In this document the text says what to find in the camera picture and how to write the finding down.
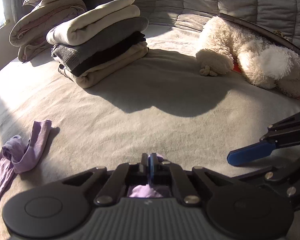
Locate purple pants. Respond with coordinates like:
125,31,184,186
0,119,171,221

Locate grey bed sheet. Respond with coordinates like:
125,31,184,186
0,25,300,239

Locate white plush dog toy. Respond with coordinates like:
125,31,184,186
196,16,300,98

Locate folded beige garment bottom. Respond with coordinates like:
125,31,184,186
58,41,149,88

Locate folded grey garment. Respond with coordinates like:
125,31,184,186
51,16,149,76

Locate folded cream garment top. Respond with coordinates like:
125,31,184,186
46,0,140,46

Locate folded beige pink quilt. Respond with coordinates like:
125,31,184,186
9,0,87,62

